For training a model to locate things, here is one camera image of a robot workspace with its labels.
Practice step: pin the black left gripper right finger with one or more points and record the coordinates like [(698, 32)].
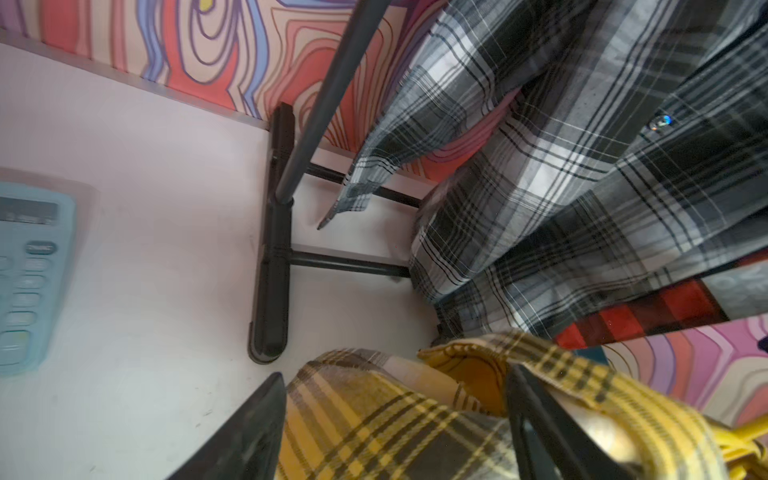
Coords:
[(548, 443)]

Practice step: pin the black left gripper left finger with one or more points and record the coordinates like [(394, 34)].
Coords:
[(247, 445)]

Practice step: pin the yellow plaid long-sleeve shirt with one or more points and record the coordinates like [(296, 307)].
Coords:
[(364, 414)]

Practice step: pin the yellow plastic hanger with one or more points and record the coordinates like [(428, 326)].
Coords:
[(744, 454)]

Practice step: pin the grey plaid long-sleeve shirt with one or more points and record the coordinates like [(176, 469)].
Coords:
[(631, 154)]

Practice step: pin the red plaid long-sleeve shirt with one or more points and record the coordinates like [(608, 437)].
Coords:
[(732, 292)]

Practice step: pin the black clothes rack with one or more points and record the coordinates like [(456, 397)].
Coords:
[(289, 160)]

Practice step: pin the light blue desk calculator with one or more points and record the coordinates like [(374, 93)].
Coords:
[(37, 236)]

